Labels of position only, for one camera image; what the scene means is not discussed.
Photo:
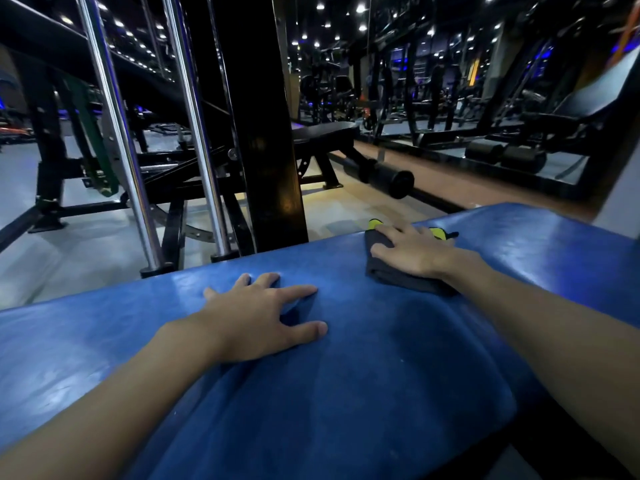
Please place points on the person's left hand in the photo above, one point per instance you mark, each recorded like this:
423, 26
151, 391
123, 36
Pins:
245, 324

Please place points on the person's right hand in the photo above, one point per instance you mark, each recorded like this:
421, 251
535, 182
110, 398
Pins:
420, 254

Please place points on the grey and yellow cleaning cloth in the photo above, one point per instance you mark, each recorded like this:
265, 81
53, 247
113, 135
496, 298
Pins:
390, 277

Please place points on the blue padded bench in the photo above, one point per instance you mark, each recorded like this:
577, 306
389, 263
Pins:
350, 394

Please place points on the person's left forearm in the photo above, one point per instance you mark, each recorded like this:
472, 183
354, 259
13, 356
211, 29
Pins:
90, 419

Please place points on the person's right forearm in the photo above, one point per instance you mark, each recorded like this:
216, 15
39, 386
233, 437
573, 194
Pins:
565, 344

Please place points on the black foam roller pad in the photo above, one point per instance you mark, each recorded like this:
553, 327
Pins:
392, 180

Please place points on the perforated steel adjustment arc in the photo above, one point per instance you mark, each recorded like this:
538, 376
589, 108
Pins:
195, 233

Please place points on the black gym equipment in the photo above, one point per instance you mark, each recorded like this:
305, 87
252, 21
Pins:
450, 94

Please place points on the black machine column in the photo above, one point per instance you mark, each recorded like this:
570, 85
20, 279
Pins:
265, 144

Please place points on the chrome guide rod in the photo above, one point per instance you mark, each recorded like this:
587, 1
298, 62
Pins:
197, 134
117, 134

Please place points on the green resistance band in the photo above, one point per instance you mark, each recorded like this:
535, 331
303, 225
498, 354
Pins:
95, 144

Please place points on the black weight machine frame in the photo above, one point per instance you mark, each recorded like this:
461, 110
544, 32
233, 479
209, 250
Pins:
47, 144

